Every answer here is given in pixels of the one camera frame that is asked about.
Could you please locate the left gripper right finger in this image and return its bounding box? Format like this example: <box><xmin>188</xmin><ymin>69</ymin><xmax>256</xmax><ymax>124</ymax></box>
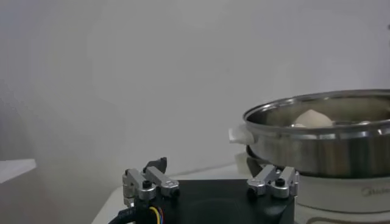
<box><xmin>246</xmin><ymin>156</ymin><xmax>300</xmax><ymax>199</ymax></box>

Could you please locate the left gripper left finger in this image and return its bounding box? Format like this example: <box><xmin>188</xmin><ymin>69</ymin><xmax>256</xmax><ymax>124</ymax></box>
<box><xmin>122</xmin><ymin>156</ymin><xmax>180</xmax><ymax>208</ymax></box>

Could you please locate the white steamed baozi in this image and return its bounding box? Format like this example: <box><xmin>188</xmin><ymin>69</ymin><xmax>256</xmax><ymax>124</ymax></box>
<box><xmin>292</xmin><ymin>109</ymin><xmax>333</xmax><ymax>128</ymax></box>

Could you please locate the stainless steel steamer basket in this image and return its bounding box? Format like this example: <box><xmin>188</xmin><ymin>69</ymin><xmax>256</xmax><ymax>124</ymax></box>
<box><xmin>228</xmin><ymin>89</ymin><xmax>390</xmax><ymax>179</ymax></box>

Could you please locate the white electric cooker base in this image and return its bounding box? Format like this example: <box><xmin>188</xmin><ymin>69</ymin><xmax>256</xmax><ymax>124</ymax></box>
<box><xmin>234</xmin><ymin>152</ymin><xmax>390</xmax><ymax>224</ymax></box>

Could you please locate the white side desk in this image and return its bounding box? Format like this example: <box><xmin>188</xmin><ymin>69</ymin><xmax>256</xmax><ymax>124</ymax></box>
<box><xmin>0</xmin><ymin>158</ymin><xmax>37</xmax><ymax>185</ymax></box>

